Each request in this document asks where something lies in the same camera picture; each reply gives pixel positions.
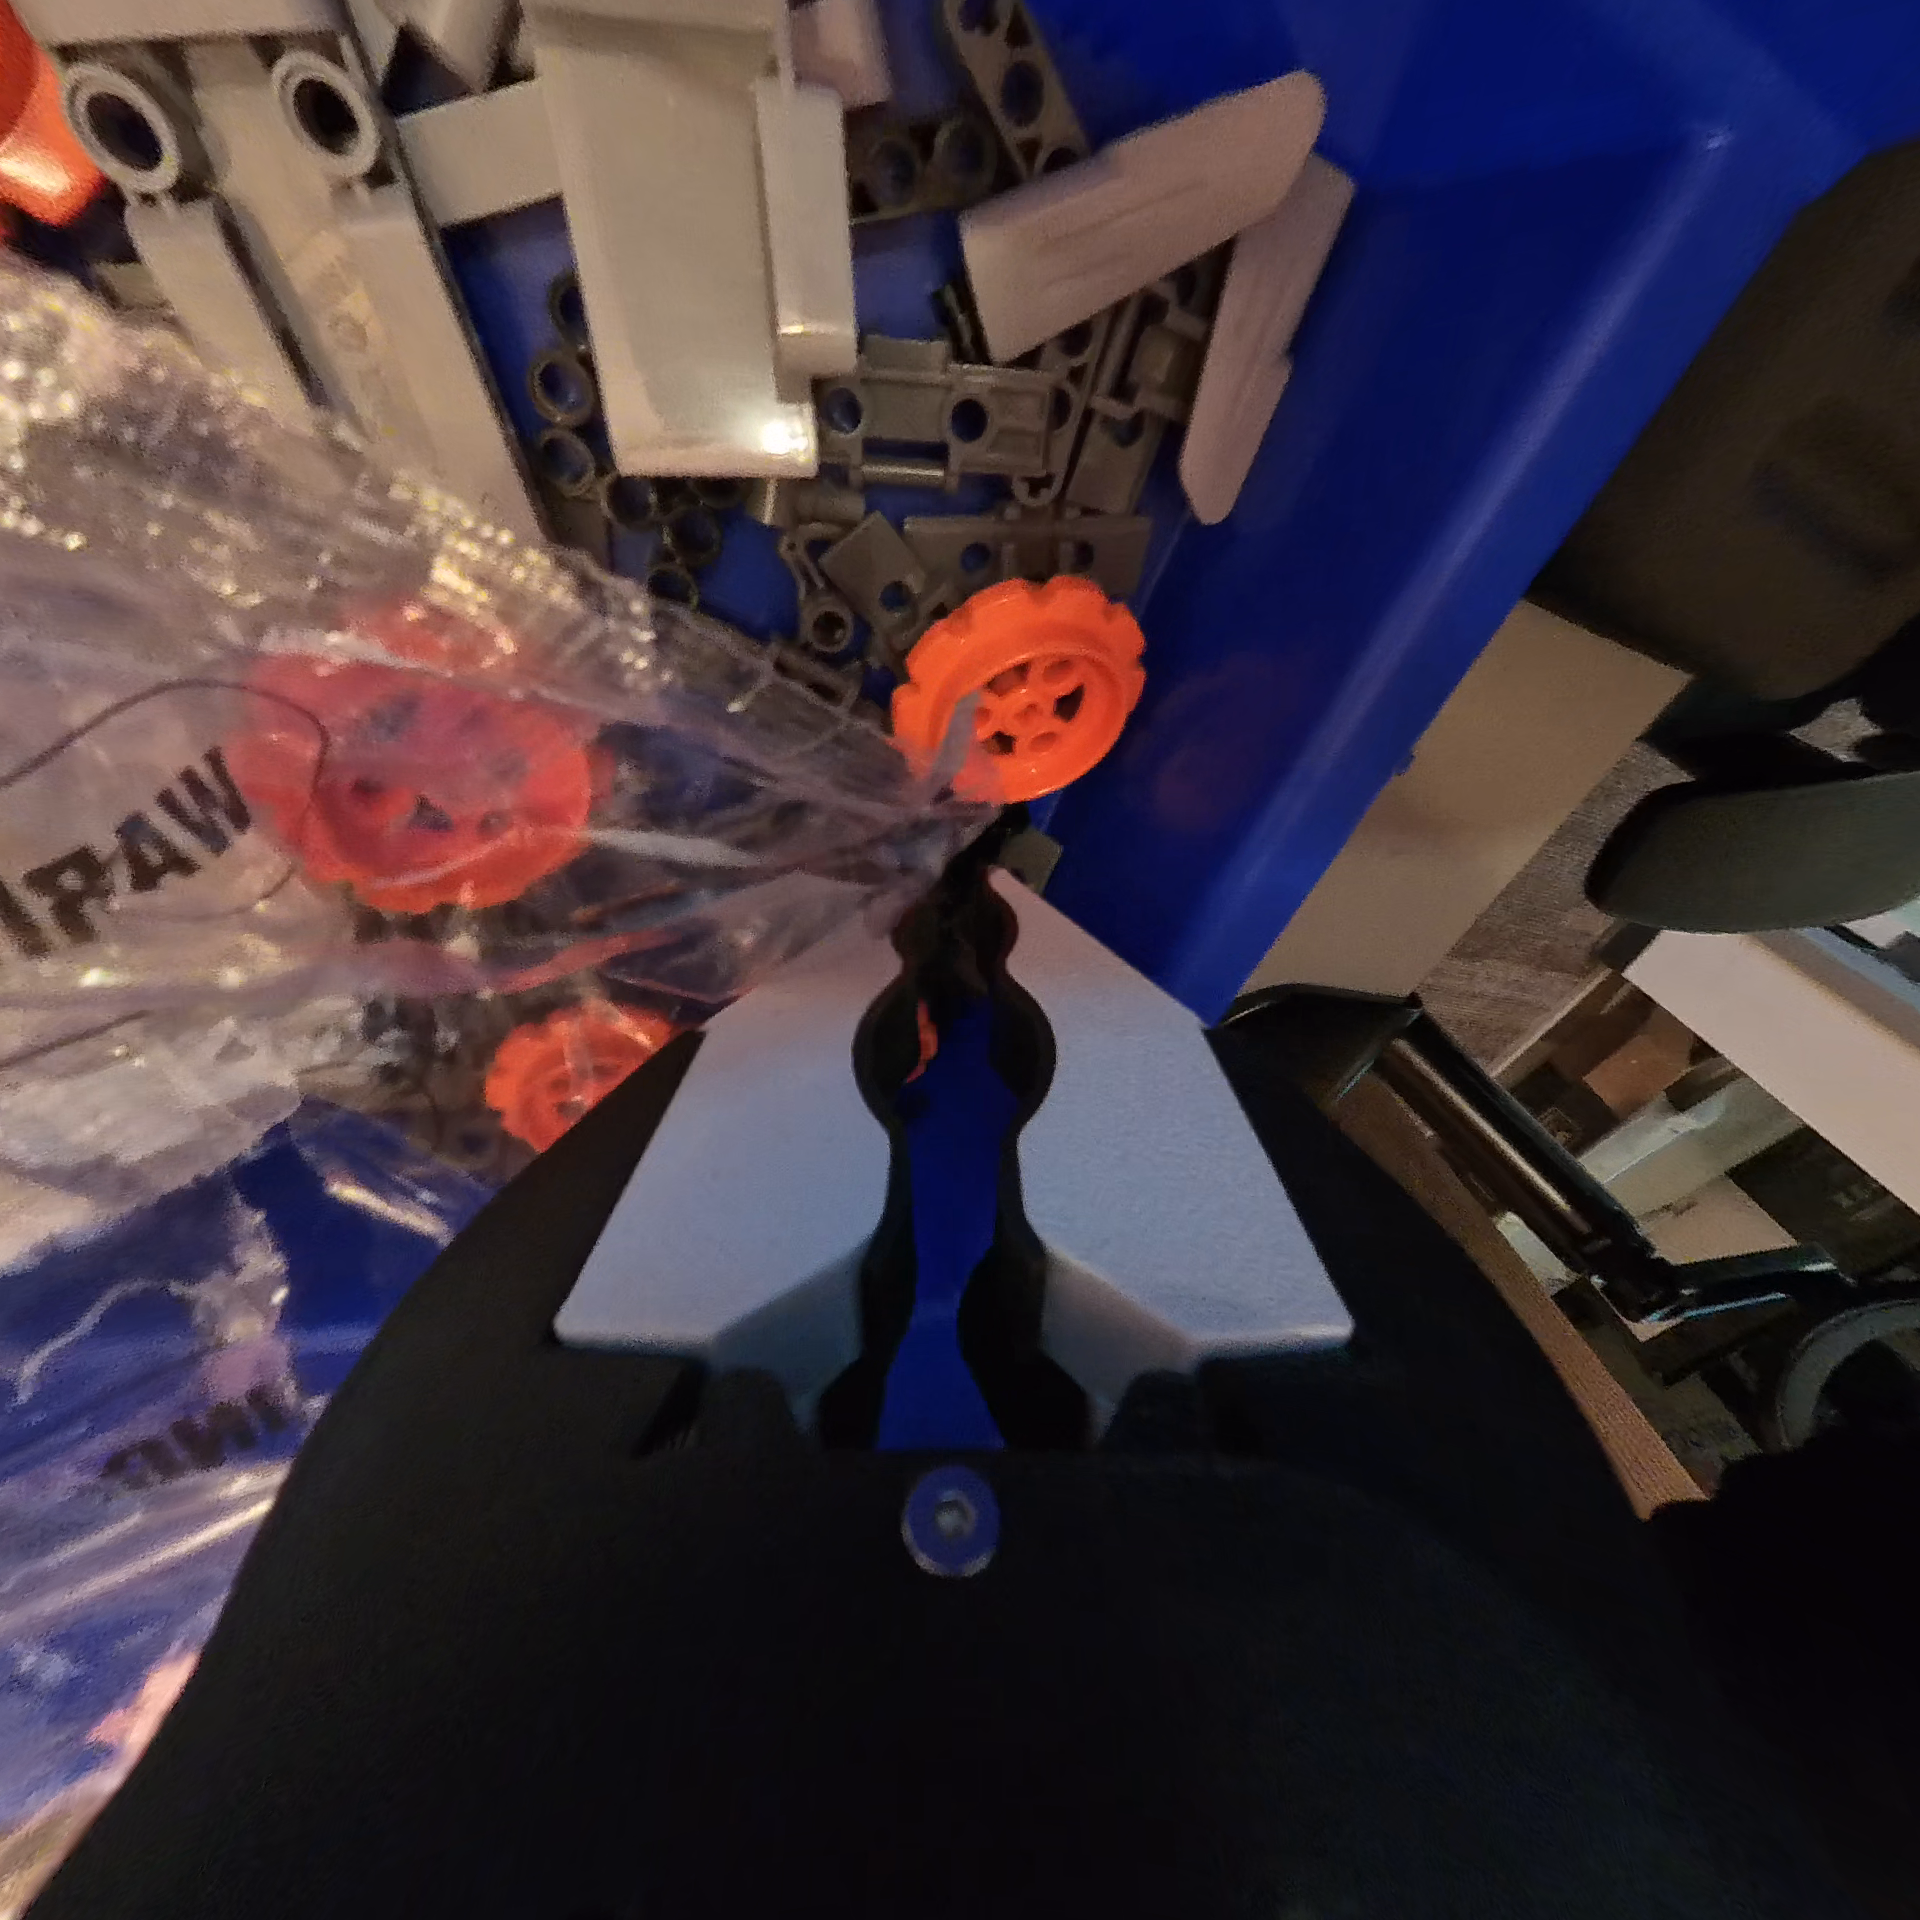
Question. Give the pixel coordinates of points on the heap of loose grey parts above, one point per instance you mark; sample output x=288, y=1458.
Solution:
x=692, y=271

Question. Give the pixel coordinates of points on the blue storage bin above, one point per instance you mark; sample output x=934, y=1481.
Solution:
x=1441, y=362

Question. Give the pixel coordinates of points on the orange gear wheel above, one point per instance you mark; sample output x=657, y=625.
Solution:
x=1021, y=684

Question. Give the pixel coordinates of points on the clear plastic bags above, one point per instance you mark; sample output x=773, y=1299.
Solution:
x=303, y=902

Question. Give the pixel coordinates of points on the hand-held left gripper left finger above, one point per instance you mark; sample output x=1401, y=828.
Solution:
x=721, y=1201

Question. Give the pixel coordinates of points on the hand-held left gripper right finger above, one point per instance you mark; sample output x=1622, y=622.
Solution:
x=1187, y=1201

